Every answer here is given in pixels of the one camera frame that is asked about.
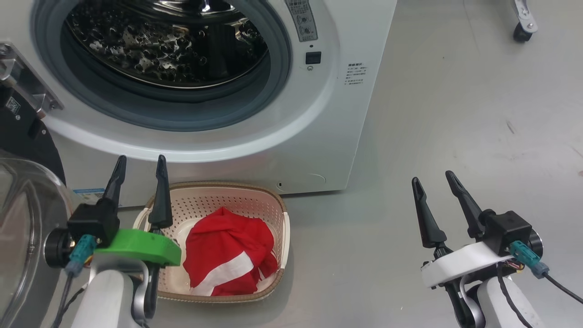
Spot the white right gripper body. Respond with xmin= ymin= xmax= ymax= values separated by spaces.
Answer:
xmin=421 ymin=241 xmax=513 ymax=328

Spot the black cable with teal connector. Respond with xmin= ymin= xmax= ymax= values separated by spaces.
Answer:
xmin=509 ymin=241 xmax=583 ymax=305
xmin=51 ymin=235 xmax=98 ymax=328

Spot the blue energy label sticker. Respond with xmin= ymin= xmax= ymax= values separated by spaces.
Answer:
xmin=73 ymin=188 xmax=106 ymax=205

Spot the steel perforated washer drum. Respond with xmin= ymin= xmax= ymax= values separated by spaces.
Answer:
xmin=64 ymin=0 xmax=269 ymax=89

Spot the red and white garment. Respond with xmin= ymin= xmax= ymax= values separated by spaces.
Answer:
xmin=183 ymin=207 xmax=279 ymax=297

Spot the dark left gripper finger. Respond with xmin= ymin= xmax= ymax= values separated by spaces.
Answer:
xmin=101 ymin=155 xmax=128 ymax=208
xmin=148 ymin=154 xmax=174 ymax=230

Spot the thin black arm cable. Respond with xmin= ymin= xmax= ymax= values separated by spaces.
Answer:
xmin=496 ymin=264 xmax=533 ymax=328

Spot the white front-load washing machine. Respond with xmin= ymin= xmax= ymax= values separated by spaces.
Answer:
xmin=0 ymin=0 xmax=398 ymax=208

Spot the cream perforated laundry basket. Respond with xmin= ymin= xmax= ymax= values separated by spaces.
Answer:
xmin=133 ymin=181 xmax=291 ymax=303

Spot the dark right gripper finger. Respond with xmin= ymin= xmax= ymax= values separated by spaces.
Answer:
xmin=412 ymin=177 xmax=448 ymax=249
xmin=445 ymin=170 xmax=484 ymax=240

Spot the silver metal door hinge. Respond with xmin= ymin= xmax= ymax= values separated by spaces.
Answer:
xmin=0 ymin=42 xmax=64 ymax=114

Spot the black round glass washer door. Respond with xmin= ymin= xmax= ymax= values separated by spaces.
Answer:
xmin=0 ymin=84 xmax=76 ymax=328

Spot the black caster wheel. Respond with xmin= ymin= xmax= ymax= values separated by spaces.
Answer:
xmin=513 ymin=23 xmax=533 ymax=43

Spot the grey warning sticker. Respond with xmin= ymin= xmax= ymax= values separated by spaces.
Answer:
xmin=285 ymin=0 xmax=318 ymax=42

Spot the silver metal partition leg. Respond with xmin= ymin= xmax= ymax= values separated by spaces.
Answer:
xmin=512 ymin=0 xmax=539 ymax=33

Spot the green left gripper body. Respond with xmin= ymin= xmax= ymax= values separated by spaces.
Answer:
xmin=93 ymin=229 xmax=182 ymax=319

